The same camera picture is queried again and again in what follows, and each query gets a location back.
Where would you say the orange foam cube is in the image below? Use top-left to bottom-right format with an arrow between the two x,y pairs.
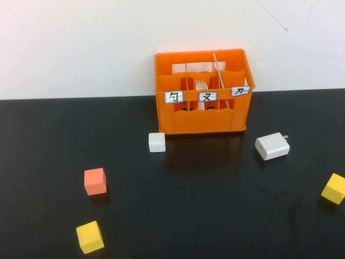
84,167 -> 107,196

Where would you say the white cube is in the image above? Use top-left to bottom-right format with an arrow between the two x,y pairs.
148,132 -> 166,153

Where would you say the orange plastic cutlery crate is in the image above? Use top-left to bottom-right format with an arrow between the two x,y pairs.
154,48 -> 256,135

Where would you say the paper label reading 刀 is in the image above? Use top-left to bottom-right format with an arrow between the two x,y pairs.
230,86 -> 251,97

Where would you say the yellow foam cube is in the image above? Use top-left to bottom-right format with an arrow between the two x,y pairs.
320,173 -> 345,205
75,220 -> 105,254

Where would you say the white plastic knife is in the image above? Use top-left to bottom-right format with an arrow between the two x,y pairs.
213,53 -> 233,109

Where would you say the white USB wall charger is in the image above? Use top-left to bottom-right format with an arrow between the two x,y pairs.
254,132 -> 291,161

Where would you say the paper label reading 勺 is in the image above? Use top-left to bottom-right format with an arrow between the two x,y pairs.
164,90 -> 184,104

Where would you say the white plastic fork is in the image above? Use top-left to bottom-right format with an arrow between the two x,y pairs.
195,79 -> 209,111

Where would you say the paper label reading 叉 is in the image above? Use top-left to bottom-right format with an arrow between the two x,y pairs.
198,91 -> 218,103

